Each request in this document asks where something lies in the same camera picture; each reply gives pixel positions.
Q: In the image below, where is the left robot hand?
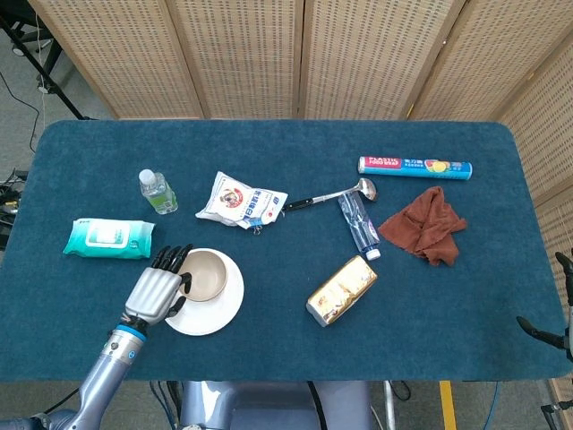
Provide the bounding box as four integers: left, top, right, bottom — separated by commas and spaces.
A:
124, 244, 194, 326

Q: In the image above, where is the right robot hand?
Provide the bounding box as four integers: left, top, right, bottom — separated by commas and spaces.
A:
516, 251, 573, 355

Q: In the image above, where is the small beige bowl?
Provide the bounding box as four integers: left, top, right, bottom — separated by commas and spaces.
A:
176, 249, 228, 304

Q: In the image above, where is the white round saucer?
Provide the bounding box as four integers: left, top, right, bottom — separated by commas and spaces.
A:
163, 248, 245, 337

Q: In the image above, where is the robot base body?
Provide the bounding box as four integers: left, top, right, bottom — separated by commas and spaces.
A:
177, 380, 375, 430

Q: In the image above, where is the teal wet wipes pack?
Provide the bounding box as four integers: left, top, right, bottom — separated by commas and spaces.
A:
62, 218, 156, 261

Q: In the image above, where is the clear bottle green label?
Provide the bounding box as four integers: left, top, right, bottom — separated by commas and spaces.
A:
138, 168, 179, 215

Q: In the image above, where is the white printed food bag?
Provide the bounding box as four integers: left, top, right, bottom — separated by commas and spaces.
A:
194, 170, 289, 235

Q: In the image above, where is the blue table cloth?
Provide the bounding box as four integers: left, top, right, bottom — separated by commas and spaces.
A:
0, 118, 573, 383

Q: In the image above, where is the brown cloth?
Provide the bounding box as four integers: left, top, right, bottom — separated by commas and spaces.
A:
378, 186, 468, 268

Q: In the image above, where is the gold foil package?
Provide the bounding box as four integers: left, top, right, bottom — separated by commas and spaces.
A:
305, 255, 379, 328

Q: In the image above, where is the plastic food wrap box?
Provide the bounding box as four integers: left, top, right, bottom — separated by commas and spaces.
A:
356, 155, 474, 182

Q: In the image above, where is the clear water bottle blue label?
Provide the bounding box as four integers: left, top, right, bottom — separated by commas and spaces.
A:
337, 191, 382, 262

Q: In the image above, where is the black tripod stand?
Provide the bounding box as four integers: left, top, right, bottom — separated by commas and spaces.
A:
0, 13, 98, 121

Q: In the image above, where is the steel ladle black handle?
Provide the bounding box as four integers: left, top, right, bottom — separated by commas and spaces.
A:
283, 177, 379, 212

